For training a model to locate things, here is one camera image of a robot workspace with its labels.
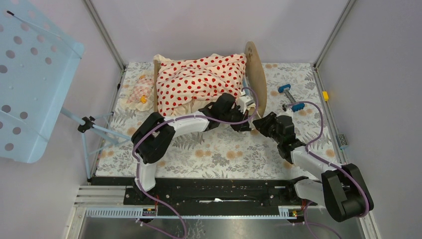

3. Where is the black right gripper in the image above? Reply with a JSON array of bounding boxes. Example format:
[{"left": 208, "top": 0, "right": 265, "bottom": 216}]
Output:
[{"left": 252, "top": 112, "right": 283, "bottom": 144}]

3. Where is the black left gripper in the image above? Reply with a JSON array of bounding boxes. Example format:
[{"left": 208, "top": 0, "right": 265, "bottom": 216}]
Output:
[{"left": 220, "top": 105, "right": 251, "bottom": 132}]

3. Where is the wooden pet bed frame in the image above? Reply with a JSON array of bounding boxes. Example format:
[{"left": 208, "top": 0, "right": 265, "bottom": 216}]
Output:
[{"left": 153, "top": 41, "right": 267, "bottom": 114}]

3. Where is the red strawberry print duvet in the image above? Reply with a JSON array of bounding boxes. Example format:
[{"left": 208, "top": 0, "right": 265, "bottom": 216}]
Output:
[{"left": 154, "top": 53, "right": 247, "bottom": 117}]

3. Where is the checkered ruffled pillow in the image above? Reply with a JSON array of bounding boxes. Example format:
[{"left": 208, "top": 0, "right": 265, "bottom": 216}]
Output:
[{"left": 119, "top": 74, "right": 154, "bottom": 112}]

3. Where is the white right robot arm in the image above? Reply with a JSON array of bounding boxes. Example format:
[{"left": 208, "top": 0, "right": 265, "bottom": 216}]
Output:
[{"left": 253, "top": 112, "right": 374, "bottom": 222}]

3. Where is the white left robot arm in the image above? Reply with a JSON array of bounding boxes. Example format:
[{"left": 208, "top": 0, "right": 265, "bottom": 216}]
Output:
[{"left": 131, "top": 93, "right": 257, "bottom": 205}]

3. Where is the blue striped mattress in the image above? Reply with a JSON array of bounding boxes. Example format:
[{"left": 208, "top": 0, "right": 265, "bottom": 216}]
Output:
[{"left": 241, "top": 77, "right": 254, "bottom": 99}]

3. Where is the blue dumbbell toy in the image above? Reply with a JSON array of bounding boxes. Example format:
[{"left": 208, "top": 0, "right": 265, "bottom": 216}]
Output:
[{"left": 278, "top": 84, "right": 305, "bottom": 112}]

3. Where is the floral table mat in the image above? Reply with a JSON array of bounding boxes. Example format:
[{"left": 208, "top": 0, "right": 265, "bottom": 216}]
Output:
[{"left": 95, "top": 62, "right": 340, "bottom": 179}]

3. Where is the yellow clip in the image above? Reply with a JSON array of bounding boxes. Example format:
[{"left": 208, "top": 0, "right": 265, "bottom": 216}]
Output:
[{"left": 322, "top": 91, "right": 329, "bottom": 102}]

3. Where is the blue perforated music stand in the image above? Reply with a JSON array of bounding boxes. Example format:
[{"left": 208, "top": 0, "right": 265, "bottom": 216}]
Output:
[{"left": 0, "top": 0, "right": 130, "bottom": 163}]

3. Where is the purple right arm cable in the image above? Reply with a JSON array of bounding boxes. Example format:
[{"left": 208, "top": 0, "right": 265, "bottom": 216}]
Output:
[{"left": 285, "top": 100, "right": 370, "bottom": 239}]

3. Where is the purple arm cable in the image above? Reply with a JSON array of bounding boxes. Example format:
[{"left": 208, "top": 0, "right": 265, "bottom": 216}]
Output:
[
  {"left": 285, "top": 100, "right": 370, "bottom": 239},
  {"left": 131, "top": 86, "right": 260, "bottom": 239}
]

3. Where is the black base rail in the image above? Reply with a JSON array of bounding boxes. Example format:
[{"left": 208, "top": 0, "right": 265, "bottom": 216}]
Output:
[{"left": 90, "top": 177, "right": 307, "bottom": 217}]

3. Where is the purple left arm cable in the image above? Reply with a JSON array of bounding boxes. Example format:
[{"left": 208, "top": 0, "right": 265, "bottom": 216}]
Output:
[{"left": 131, "top": 86, "right": 260, "bottom": 239}]

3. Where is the grey cable duct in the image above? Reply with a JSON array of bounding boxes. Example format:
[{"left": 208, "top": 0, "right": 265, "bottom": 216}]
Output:
[{"left": 85, "top": 207, "right": 297, "bottom": 220}]

